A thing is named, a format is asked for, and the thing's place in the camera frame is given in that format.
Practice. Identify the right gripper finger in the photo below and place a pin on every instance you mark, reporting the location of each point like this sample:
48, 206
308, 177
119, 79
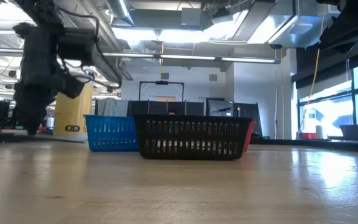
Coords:
342, 45

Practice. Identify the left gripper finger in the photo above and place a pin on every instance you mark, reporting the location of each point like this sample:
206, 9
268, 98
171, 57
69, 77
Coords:
47, 99
26, 109

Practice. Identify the blue plastic basket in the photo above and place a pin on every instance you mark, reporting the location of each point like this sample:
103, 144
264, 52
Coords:
110, 133

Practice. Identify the red plastic basket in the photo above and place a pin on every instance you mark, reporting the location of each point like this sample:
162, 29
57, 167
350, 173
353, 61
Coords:
249, 137

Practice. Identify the black plastic basket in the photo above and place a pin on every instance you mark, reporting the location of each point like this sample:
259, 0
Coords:
172, 155

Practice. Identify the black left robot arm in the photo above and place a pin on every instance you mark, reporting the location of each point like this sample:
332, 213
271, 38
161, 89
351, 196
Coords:
39, 11

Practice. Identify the yellow white wipes canister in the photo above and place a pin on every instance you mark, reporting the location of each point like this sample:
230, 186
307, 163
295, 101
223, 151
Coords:
71, 115

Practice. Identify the grey cloth on partition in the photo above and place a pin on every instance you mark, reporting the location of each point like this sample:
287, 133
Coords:
112, 107

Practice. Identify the white paper roll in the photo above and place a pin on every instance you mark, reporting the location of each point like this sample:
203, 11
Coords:
319, 132

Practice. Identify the red storage bin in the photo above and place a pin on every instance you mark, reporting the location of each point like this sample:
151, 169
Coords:
309, 136

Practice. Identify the black monitor screen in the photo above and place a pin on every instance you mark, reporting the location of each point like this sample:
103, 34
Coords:
247, 109

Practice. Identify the person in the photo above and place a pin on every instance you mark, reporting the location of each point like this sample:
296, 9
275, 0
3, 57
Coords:
171, 113

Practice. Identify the black partition screens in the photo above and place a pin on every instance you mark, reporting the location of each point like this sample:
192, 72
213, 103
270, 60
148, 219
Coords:
179, 107

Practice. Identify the long ceiling light bar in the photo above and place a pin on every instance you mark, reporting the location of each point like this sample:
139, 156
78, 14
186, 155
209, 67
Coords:
188, 57

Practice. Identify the grey ceiling box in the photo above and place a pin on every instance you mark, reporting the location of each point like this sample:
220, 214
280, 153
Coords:
191, 17

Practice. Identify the black window frame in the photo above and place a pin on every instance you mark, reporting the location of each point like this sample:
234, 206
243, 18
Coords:
357, 109

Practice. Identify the black ceiling camera dome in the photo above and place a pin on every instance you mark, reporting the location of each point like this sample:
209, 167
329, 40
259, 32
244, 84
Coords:
276, 46

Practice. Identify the silver ventilation duct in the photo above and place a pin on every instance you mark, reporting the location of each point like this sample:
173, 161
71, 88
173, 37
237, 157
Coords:
120, 11

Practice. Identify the black camera gantry rig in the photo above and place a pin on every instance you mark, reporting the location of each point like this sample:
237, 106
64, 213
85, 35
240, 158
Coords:
162, 82

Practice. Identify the grey wall speaker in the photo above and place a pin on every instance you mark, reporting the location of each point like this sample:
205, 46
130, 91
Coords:
212, 77
164, 76

